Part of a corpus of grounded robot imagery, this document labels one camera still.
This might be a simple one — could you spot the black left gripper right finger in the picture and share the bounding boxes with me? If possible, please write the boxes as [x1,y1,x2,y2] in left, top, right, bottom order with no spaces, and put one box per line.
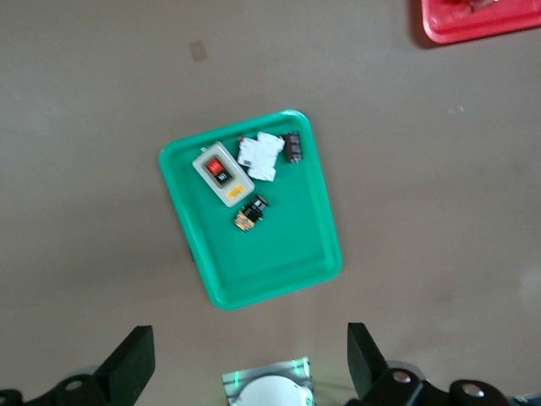
[346,322,512,406]

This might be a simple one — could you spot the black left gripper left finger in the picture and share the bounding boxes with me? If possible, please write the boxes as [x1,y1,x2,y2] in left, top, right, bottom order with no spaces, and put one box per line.
[0,324,156,406]

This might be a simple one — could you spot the green plastic tray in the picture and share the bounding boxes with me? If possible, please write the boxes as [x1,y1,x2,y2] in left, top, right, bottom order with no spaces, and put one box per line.
[158,108,344,311]

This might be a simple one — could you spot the red plastic tray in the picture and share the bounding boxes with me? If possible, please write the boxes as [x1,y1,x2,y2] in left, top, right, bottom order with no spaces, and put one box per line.
[421,0,541,45]

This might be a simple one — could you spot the black yellow push button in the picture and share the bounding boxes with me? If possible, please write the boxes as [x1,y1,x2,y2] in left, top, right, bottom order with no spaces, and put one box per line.
[232,193,270,233]

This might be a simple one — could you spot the dark brown cylindrical capacitor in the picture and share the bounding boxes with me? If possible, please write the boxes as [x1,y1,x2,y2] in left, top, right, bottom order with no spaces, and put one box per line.
[281,131,304,164]

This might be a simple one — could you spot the white circuit breaker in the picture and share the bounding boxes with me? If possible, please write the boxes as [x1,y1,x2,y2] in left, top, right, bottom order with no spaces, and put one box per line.
[237,131,286,184]

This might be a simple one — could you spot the grey on-off switch box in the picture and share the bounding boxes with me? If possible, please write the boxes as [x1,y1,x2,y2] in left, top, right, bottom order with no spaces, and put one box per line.
[192,141,256,208]

